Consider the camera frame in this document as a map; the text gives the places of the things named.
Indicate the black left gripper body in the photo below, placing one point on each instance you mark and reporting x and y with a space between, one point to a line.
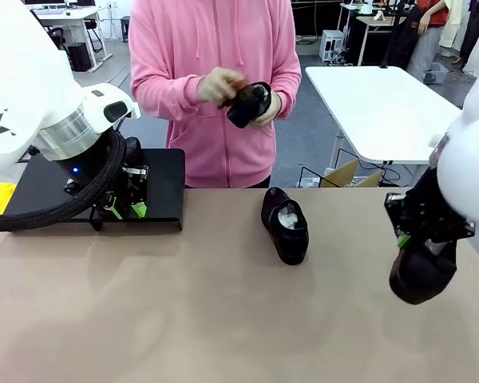
84 165

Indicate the black leather shoe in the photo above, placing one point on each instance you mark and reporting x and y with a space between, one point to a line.
133 149
289 243
419 279
243 109

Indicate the black hanging garment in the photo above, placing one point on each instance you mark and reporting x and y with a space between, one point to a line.
477 28

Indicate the mannequin in orange shirt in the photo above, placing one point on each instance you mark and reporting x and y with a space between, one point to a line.
433 16

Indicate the brown top workbench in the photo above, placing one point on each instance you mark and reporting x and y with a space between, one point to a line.
383 20

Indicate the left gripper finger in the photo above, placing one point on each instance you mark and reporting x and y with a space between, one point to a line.
117 211
139 207

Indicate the white folding table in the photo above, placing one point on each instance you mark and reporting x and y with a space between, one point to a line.
367 107

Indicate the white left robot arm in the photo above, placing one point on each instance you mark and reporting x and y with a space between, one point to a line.
20 80

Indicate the grey plastic bin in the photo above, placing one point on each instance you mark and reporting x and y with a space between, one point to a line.
437 73

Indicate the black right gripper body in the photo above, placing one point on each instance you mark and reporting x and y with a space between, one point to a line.
427 215

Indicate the person's left forearm pink sleeve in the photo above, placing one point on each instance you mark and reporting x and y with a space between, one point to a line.
291 91

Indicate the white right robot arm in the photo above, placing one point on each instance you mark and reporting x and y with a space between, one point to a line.
475 159

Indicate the black metal shoe stand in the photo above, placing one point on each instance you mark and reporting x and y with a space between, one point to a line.
163 183
40 191

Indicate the person's right forearm pink sleeve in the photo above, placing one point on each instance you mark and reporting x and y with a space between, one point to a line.
163 95

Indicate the white computer case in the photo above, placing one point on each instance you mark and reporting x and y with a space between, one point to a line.
329 44

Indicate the brown cardboard box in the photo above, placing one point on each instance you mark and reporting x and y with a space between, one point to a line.
339 175

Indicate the person's left hand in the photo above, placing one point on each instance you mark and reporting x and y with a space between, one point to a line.
273 113

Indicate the black computer tower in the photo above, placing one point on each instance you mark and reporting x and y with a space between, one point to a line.
80 56

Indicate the white office desk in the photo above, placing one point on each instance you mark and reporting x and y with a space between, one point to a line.
76 15

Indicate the person torso in pink hoodie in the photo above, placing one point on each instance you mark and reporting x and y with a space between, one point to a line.
223 40

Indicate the black mesh office chair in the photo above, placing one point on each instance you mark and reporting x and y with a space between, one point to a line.
58 38

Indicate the person's right hand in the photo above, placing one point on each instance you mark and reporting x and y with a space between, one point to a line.
217 85

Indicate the brown shoe brush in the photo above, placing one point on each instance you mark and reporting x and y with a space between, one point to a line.
235 89

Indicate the cream hanging garment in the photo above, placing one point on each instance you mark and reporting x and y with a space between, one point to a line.
453 24

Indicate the thin black pole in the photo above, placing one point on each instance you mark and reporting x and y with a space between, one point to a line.
391 40

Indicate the yellow fabric object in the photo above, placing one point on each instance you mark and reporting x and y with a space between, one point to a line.
4 195

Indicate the small black desk chair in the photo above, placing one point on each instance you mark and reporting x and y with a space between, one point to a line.
92 28

